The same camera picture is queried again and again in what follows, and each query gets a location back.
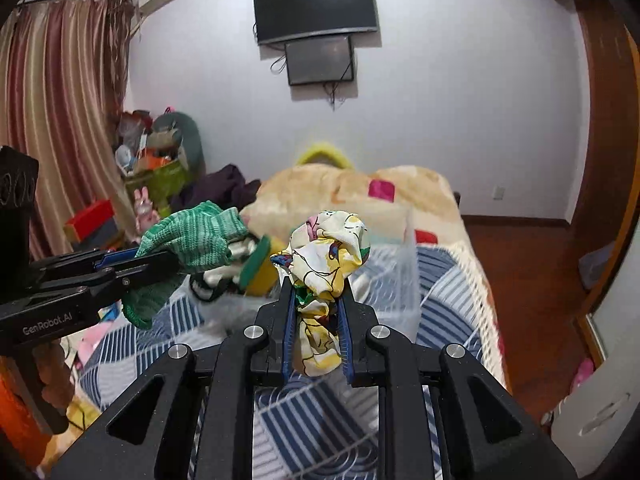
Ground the black strap bag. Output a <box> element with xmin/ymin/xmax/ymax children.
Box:
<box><xmin>189</xmin><ymin>271</ymin><xmax>239</xmax><ymax>304</ymax></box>

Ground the green knitted cloth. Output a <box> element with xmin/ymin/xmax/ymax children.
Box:
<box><xmin>122</xmin><ymin>200</ymin><xmax>248</xmax><ymax>330</ymax></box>

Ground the clear plastic storage box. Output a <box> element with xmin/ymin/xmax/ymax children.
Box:
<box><xmin>186</xmin><ymin>218</ymin><xmax>421</xmax><ymax>341</ymax></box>

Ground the yellow green sponge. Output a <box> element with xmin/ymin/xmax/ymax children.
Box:
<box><xmin>238</xmin><ymin>236</ymin><xmax>285</xmax><ymax>297</ymax></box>

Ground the floral yellow fabric scrunchie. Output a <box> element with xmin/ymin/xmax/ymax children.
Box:
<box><xmin>270</xmin><ymin>210</ymin><xmax>370</xmax><ymax>377</ymax></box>

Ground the white cloth pouch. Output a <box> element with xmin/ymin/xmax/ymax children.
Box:
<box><xmin>203</xmin><ymin>236</ymin><xmax>259</xmax><ymax>288</ymax></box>

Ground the orange sleeve forearm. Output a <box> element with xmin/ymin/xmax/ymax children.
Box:
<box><xmin>1</xmin><ymin>340</ymin><xmax>74</xmax><ymax>471</ymax></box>

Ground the red box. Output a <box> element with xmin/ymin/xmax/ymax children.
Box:
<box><xmin>63</xmin><ymin>200</ymin><xmax>114</xmax><ymax>244</ymax></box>

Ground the white wardrobe door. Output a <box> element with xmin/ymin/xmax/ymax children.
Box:
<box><xmin>551</xmin><ymin>234</ymin><xmax>640</xmax><ymax>479</ymax></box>

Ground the pink rabbit doll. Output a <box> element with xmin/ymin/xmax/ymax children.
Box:
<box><xmin>134</xmin><ymin>186</ymin><xmax>160</xmax><ymax>235</ymax></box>

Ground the blue white patterned blanket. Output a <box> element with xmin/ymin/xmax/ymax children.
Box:
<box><xmin>78</xmin><ymin>243</ymin><xmax>504</xmax><ymax>479</ymax></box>

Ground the green cardboard box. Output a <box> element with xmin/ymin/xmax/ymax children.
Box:
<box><xmin>124</xmin><ymin>160</ymin><xmax>191</xmax><ymax>210</ymax></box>

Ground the green dinosaur plush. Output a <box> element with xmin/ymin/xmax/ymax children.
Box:
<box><xmin>146</xmin><ymin>112</ymin><xmax>205</xmax><ymax>176</ymax></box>

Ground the dark purple clothing pile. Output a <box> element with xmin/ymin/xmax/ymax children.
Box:
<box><xmin>169</xmin><ymin>164</ymin><xmax>262</xmax><ymax>212</ymax></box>

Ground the striped pink curtain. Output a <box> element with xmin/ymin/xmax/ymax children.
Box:
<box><xmin>1</xmin><ymin>0</ymin><xmax>134</xmax><ymax>259</ymax></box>

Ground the beige fleece blanket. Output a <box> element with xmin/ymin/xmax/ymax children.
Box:
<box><xmin>241</xmin><ymin>164</ymin><xmax>471</xmax><ymax>246</ymax></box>

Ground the yellow plush headboard item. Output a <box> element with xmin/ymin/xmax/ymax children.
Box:
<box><xmin>296</xmin><ymin>142</ymin><xmax>354</xmax><ymax>169</ymax></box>

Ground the brown wooden door frame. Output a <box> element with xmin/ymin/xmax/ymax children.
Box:
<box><xmin>573</xmin><ymin>0</ymin><xmax>639</xmax><ymax>315</ymax></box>

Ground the small black wall screen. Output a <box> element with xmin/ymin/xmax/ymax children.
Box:
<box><xmin>284</xmin><ymin>36</ymin><xmax>355</xmax><ymax>87</ymax></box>

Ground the wall mounted black television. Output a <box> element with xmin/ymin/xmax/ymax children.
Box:
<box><xmin>254</xmin><ymin>0</ymin><xmax>378</xmax><ymax>44</ymax></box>

